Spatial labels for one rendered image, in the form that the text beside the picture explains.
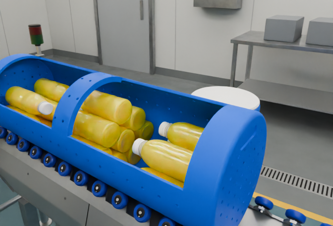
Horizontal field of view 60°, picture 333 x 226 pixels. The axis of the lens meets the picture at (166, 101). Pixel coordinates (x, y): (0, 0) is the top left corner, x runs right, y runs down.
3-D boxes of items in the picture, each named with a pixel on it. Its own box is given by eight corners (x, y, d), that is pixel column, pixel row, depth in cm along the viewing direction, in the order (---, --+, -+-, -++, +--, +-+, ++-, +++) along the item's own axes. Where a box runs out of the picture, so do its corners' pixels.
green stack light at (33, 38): (35, 45, 153) (33, 35, 151) (28, 43, 157) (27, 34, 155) (46, 43, 158) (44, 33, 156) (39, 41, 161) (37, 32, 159)
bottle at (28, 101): (6, 84, 98) (37, 95, 88) (26, 87, 104) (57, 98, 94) (1, 103, 98) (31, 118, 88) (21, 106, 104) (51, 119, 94)
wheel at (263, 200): (270, 207, 69) (273, 199, 70) (252, 199, 71) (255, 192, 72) (272, 212, 72) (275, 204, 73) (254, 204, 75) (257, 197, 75)
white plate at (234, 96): (246, 84, 131) (245, 87, 132) (185, 86, 129) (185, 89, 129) (271, 110, 106) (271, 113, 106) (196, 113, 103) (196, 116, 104)
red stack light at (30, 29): (33, 35, 151) (32, 28, 150) (27, 34, 155) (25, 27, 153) (44, 33, 156) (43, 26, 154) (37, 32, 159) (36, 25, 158)
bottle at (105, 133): (125, 123, 78) (80, 107, 88) (106, 121, 72) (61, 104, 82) (118, 148, 78) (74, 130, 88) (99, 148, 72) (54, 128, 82)
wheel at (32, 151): (40, 146, 92) (45, 148, 93) (32, 142, 94) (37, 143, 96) (34, 160, 91) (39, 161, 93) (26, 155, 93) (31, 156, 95)
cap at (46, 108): (40, 101, 89) (44, 102, 88) (51, 102, 93) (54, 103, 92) (37, 113, 89) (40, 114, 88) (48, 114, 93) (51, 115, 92)
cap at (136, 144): (134, 153, 67) (129, 150, 68) (142, 157, 70) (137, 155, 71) (141, 138, 68) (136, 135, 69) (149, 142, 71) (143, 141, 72)
